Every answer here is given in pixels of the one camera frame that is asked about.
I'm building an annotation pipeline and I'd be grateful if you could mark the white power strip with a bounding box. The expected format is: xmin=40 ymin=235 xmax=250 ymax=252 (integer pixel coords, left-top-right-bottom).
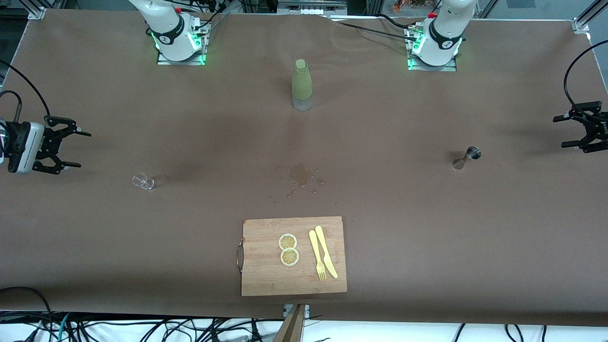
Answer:
xmin=278 ymin=0 xmax=347 ymax=15

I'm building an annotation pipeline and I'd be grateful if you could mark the spilled liquid puddle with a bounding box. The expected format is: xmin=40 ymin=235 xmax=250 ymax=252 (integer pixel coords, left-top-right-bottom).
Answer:
xmin=271 ymin=163 xmax=326 ymax=200

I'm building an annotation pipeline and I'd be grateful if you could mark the black looped cable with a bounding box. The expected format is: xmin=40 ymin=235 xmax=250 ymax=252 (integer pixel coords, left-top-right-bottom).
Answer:
xmin=0 ymin=286 xmax=53 ymax=342

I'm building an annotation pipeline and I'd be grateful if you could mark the red orange patterned object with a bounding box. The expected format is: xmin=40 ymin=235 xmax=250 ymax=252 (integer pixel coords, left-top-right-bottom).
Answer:
xmin=393 ymin=0 xmax=428 ymax=12

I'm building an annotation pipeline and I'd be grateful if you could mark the green sleeved glass bottle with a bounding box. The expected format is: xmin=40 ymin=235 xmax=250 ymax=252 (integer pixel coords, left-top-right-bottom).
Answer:
xmin=292 ymin=59 xmax=313 ymax=112

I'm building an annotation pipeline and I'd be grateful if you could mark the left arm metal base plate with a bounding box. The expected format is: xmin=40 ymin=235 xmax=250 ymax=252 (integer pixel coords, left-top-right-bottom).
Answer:
xmin=408 ymin=26 xmax=457 ymax=72

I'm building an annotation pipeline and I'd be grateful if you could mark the yellow plastic fork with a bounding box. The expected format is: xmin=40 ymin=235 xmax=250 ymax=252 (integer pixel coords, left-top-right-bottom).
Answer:
xmin=309 ymin=230 xmax=327 ymax=281

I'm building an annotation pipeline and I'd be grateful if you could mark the small clear glass cup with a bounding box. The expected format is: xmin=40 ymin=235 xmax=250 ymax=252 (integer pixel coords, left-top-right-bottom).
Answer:
xmin=132 ymin=172 xmax=156 ymax=190

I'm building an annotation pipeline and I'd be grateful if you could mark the black base power cable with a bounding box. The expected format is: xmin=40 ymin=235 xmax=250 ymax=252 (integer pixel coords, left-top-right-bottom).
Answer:
xmin=328 ymin=13 xmax=418 ymax=43

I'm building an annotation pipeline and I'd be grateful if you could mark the yellow plastic knife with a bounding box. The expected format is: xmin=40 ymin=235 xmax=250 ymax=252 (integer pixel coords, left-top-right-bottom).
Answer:
xmin=315 ymin=226 xmax=339 ymax=279

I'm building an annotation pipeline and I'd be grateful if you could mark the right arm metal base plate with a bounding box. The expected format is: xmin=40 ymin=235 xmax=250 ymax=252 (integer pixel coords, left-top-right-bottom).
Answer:
xmin=157 ymin=19 xmax=209 ymax=66

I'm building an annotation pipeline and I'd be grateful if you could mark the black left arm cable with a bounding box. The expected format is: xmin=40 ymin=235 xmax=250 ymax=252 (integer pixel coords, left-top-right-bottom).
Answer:
xmin=564 ymin=40 xmax=608 ymax=112

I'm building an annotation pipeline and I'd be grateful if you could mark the brown wooden post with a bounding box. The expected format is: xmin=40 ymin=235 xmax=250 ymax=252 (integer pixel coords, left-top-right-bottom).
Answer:
xmin=273 ymin=304 xmax=307 ymax=342

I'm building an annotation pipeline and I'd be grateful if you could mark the wooden cutting board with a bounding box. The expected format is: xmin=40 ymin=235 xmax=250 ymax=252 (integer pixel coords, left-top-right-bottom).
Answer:
xmin=236 ymin=216 xmax=348 ymax=297

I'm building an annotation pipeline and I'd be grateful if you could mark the teal cable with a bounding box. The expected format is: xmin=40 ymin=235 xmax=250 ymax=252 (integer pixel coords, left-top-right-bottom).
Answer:
xmin=45 ymin=313 xmax=72 ymax=342

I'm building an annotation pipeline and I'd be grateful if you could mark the steel jigger measuring cup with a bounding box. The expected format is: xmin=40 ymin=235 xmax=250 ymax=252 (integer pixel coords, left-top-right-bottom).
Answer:
xmin=452 ymin=146 xmax=482 ymax=171

